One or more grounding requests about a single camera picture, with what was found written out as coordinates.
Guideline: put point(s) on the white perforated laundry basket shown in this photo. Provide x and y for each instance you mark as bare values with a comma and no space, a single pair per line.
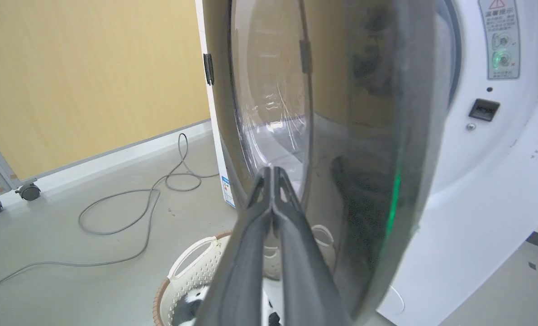
188,280

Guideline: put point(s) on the black door latch socket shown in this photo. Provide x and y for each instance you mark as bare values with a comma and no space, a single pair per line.
483,109

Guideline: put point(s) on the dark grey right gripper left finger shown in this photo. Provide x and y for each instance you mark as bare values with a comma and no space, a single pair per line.
239,267

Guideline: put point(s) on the white washing machine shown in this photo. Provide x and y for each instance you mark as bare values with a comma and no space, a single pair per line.
490,190

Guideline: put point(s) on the tinted glass washing machine door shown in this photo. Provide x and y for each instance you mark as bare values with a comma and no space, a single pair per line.
341,136

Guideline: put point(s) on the blue energy label sticker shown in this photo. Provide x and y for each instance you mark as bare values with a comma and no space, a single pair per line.
228,191

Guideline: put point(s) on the warning label sticker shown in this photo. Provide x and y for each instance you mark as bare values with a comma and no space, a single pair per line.
500,38

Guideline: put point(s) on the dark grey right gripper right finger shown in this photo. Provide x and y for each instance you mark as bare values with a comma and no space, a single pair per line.
302,267

